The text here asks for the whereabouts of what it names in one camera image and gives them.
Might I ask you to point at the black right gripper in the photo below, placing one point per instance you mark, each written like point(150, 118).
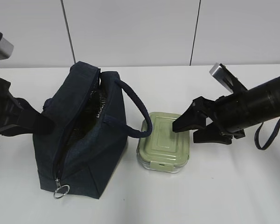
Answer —
point(228, 115)

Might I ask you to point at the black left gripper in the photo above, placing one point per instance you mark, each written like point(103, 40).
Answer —
point(20, 114)

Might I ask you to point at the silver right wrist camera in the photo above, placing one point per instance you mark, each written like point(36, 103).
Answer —
point(226, 78)

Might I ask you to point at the green lid glass container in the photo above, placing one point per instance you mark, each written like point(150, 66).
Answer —
point(164, 150)

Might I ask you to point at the dark blue lunch bag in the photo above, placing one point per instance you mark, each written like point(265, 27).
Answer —
point(94, 113)

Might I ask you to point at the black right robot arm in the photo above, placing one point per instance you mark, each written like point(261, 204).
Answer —
point(263, 103)

